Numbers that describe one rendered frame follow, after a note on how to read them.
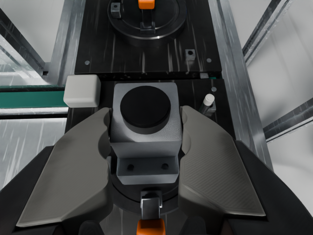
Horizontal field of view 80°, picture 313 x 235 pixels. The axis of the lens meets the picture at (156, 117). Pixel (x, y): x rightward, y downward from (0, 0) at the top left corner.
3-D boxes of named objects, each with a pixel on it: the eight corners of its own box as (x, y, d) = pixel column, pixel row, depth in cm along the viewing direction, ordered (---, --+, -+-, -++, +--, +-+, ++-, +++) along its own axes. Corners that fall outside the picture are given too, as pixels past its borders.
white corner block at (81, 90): (102, 112, 30) (94, 100, 26) (73, 113, 30) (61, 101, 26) (104, 86, 31) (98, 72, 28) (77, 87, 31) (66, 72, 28)
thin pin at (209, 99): (195, 131, 24) (215, 101, 17) (189, 131, 24) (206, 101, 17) (194, 125, 25) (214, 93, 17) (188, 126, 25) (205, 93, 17)
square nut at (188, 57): (194, 60, 31) (195, 56, 30) (185, 60, 31) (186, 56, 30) (193, 53, 32) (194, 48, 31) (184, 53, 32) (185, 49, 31)
